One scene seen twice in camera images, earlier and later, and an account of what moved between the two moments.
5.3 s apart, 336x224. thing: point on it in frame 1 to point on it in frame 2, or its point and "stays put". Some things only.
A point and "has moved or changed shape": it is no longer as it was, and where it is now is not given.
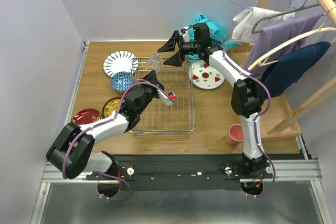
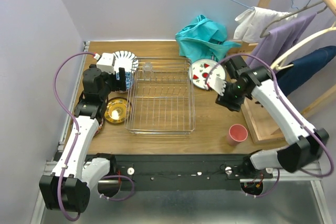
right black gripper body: (189, 48) to (233, 94)
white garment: (244, 22) stays put
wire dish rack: (158, 118) stays put
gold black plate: (111, 106) stays put
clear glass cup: (154, 62) has moved or changed shape
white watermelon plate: (202, 76) stays put
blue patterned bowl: (121, 81) stays put
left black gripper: (153, 83) to (117, 82)
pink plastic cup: (235, 134) stays put
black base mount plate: (184, 172) stays put
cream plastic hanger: (262, 59) to (276, 65)
